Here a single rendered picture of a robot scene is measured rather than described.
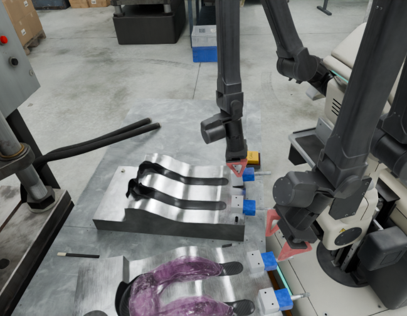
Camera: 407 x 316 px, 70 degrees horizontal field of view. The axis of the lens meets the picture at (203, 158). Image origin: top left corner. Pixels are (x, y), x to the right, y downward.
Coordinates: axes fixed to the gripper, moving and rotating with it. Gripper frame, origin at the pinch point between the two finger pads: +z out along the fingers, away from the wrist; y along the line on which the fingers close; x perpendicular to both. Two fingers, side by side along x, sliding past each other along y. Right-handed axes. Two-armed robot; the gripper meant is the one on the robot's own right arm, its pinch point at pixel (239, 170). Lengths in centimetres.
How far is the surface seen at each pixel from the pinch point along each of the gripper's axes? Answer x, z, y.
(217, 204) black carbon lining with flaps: -7.4, 6.0, 9.8
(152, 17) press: -137, -22, -372
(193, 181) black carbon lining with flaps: -16.9, 3.6, -0.2
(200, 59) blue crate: -66, 33, -313
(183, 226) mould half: -18.1, 8.1, 17.3
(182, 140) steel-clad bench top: -28.3, 4.5, -34.3
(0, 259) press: -78, 8, 30
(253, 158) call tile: 4.0, 8.1, -19.5
